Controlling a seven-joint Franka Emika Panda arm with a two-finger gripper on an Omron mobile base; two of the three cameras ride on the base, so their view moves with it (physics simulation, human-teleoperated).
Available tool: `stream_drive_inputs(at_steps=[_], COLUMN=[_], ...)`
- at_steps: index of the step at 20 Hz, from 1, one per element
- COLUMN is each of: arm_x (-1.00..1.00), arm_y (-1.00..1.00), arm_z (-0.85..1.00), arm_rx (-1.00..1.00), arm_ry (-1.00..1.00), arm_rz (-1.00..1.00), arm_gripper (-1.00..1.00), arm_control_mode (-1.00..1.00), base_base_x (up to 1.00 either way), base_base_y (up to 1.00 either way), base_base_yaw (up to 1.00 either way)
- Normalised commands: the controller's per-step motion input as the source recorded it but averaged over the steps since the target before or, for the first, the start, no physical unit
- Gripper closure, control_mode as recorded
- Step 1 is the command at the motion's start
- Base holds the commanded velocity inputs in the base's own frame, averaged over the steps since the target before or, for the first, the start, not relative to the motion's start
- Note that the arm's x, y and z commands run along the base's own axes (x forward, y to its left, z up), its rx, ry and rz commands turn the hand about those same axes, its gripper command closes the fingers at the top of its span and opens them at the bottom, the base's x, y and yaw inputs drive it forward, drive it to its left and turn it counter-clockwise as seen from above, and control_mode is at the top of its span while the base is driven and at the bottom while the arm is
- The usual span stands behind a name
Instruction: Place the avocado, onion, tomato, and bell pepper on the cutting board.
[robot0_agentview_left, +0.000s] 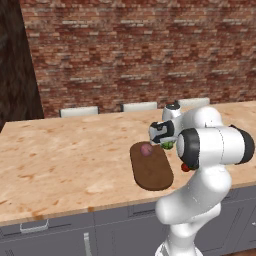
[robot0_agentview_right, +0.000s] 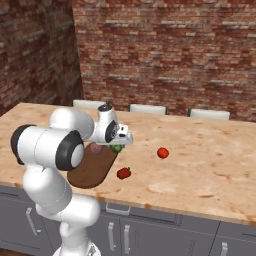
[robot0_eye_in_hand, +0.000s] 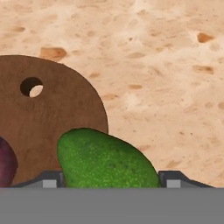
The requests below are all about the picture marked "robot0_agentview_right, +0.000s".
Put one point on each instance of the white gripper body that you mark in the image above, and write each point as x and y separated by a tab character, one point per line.
124	139

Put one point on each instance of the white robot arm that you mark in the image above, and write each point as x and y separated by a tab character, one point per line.
46	146

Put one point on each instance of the green avocado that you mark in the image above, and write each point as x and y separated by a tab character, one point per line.
116	148

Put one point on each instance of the pink onion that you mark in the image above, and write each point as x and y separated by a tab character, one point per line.
96	148

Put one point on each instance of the red bell pepper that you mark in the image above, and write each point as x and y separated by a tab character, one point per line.
123	173

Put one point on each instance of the red tomato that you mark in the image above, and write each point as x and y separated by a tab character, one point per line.
163	153

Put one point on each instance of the brown wooden cutting board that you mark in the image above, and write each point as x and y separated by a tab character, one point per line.
91	170

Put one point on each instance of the white chair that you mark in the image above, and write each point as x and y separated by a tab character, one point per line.
88	103
209	114
147	109

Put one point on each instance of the grey drawer front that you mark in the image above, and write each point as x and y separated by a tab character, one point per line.
150	215

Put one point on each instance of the grey cupboard door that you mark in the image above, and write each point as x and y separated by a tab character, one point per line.
238	243
166	238
13	226
101	235

